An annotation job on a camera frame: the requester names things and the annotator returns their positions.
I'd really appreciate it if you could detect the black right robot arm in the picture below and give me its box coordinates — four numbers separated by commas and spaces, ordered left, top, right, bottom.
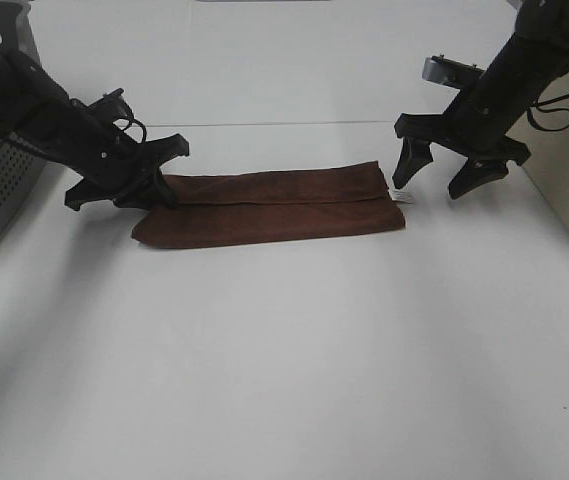
392, 1, 569, 199

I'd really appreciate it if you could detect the brown towel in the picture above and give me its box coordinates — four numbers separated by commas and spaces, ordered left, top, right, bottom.
131, 162, 405, 249

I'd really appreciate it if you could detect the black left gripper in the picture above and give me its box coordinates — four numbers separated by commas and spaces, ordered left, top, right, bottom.
63, 88, 190, 211

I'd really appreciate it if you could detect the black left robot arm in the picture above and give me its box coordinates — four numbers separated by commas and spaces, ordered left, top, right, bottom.
0, 50, 190, 210

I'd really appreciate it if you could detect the white towel label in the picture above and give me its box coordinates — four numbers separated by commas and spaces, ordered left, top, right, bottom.
391, 189, 414, 204

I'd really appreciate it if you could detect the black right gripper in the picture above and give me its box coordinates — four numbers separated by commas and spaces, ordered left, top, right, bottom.
392, 84, 531, 199

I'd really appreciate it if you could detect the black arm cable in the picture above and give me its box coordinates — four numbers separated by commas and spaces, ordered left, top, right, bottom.
525, 49, 569, 134

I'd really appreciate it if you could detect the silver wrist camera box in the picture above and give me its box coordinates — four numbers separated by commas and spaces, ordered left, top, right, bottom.
422, 55, 485, 91

